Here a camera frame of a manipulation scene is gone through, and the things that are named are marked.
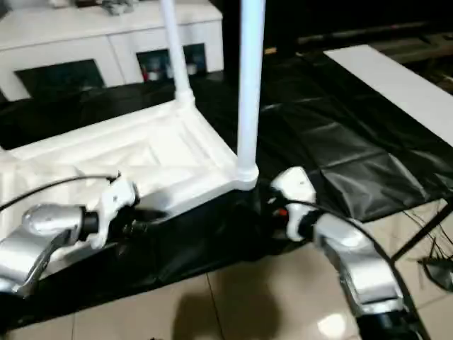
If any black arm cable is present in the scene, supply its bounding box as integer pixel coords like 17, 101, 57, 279
282, 200, 432, 340
0, 171, 122, 210

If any white plastic table leg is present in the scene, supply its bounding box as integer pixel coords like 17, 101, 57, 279
234, 0, 267, 180
159, 0, 196, 106

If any black tripod base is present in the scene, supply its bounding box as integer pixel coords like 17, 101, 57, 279
416, 247, 453, 288

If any white jar red label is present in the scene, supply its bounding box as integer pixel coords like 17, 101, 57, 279
142, 64, 161, 81

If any black work mat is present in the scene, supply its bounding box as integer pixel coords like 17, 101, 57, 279
0, 52, 453, 322

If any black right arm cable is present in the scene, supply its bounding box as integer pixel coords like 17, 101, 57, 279
282, 200, 432, 340

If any grey tangled bundle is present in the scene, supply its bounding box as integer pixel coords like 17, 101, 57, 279
101, 0, 132, 16

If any white sideboard cabinet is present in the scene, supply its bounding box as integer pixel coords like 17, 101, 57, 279
0, 0, 224, 101

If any white side table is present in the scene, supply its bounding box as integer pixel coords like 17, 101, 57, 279
323, 44, 453, 143

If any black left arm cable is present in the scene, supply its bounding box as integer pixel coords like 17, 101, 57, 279
0, 171, 122, 210

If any white plastic table top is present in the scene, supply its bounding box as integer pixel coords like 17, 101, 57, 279
0, 92, 260, 283

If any dark low bench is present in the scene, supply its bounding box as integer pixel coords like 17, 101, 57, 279
297, 20, 453, 64

